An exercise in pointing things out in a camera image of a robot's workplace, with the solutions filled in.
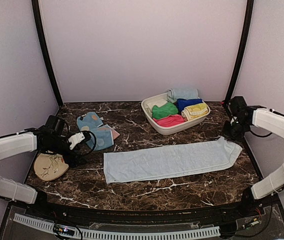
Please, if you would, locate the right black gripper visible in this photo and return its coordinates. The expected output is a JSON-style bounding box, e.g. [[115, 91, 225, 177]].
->
[[221, 118, 250, 143]]

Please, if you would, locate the blue patterned cartoon towel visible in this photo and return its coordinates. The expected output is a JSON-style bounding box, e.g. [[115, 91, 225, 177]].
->
[[77, 112, 120, 152]]

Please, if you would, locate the large light blue towel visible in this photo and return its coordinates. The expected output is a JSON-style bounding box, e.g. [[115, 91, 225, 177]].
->
[[104, 136, 242, 184]]

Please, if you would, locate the white plastic basin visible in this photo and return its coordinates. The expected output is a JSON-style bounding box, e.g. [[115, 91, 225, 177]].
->
[[141, 92, 211, 136]]

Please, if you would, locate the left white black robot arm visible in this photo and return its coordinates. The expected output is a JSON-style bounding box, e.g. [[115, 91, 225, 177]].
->
[[0, 115, 92, 218]]

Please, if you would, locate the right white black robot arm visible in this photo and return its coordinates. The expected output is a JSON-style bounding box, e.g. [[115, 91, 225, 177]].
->
[[222, 96, 284, 217]]

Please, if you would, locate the round bird painted plate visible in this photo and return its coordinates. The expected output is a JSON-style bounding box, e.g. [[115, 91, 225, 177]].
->
[[34, 153, 69, 182]]

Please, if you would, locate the dark blue rolled towel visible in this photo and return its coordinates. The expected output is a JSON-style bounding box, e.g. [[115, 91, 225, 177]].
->
[[176, 98, 203, 112]]

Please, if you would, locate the yellow white rolled towel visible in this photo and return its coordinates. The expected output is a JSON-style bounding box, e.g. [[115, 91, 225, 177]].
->
[[181, 103, 208, 121]]

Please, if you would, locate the pink folded towel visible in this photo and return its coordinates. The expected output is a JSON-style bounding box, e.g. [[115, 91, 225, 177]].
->
[[153, 114, 185, 128]]

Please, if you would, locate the green folded towel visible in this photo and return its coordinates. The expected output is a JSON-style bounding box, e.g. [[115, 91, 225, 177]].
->
[[152, 102, 179, 120]]

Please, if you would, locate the rolled light blue towel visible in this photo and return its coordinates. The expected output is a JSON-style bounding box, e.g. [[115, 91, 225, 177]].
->
[[167, 88, 199, 103]]

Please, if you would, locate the cream folded towel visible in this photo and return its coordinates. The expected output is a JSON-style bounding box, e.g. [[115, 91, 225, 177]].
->
[[146, 99, 168, 113]]

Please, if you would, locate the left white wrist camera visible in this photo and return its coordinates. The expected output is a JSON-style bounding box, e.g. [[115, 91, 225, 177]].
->
[[67, 131, 85, 150]]

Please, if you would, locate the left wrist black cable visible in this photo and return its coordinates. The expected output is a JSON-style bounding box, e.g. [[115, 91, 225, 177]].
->
[[78, 130, 97, 157]]

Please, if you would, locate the black front rail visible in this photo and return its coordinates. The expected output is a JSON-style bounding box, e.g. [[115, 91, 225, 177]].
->
[[28, 198, 262, 225]]

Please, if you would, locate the white slotted cable duct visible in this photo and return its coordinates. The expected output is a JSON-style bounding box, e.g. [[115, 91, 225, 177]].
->
[[13, 213, 221, 240]]

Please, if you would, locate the right black frame post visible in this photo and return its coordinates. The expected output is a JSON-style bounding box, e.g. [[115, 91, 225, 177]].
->
[[224, 0, 254, 106]]

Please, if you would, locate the black frame post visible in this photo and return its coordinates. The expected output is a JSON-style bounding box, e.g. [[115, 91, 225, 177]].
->
[[224, 0, 254, 106], [31, 0, 64, 107]]

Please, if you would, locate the left black frame post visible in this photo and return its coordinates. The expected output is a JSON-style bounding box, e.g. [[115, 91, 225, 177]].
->
[[31, 0, 64, 107]]

